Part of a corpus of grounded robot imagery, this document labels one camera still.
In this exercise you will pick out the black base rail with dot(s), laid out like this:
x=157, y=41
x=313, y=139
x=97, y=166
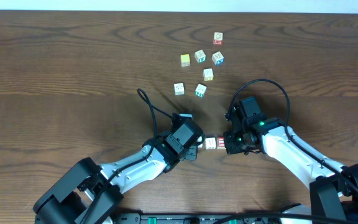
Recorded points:
x=137, y=218

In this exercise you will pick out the teal letter wooden block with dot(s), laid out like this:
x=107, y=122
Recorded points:
x=200, y=56

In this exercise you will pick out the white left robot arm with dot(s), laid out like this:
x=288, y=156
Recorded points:
x=88, y=193

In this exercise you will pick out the red M wooden block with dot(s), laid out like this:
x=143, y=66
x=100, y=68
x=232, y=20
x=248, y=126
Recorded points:
x=218, y=38

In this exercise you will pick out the yellow wooden block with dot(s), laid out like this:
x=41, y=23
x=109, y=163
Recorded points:
x=185, y=60

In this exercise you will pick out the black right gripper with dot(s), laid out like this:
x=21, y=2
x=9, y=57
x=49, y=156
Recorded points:
x=232, y=147

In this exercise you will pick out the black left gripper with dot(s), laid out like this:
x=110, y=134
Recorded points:
x=195, y=158

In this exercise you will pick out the red U wooden block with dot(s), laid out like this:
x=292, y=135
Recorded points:
x=221, y=143

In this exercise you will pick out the plain white wooden block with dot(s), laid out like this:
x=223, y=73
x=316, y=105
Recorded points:
x=179, y=89

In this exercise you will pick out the blue letter wooden block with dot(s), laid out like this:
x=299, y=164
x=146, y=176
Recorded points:
x=217, y=58

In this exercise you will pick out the orange letter wooden block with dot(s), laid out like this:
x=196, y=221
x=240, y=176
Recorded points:
x=208, y=74

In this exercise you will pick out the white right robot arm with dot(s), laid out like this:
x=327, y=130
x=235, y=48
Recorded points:
x=333, y=186

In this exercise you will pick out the green duck wooden block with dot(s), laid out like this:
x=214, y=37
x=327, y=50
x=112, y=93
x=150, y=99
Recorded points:
x=200, y=142

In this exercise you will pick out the green N wooden block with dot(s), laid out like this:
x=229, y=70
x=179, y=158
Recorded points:
x=200, y=90

